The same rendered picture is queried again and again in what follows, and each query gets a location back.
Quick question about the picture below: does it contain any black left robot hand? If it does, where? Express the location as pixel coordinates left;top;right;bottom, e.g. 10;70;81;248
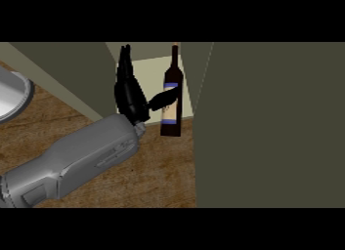
113;44;182;124

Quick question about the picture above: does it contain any dark wine bottle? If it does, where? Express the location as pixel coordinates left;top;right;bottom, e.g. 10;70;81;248
159;44;186;138

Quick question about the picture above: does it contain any olive cabinet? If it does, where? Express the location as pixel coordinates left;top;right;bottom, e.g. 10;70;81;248
0;42;216;125

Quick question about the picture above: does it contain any dark olive cabinet door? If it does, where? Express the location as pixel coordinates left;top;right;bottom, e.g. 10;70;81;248
180;42;345;209

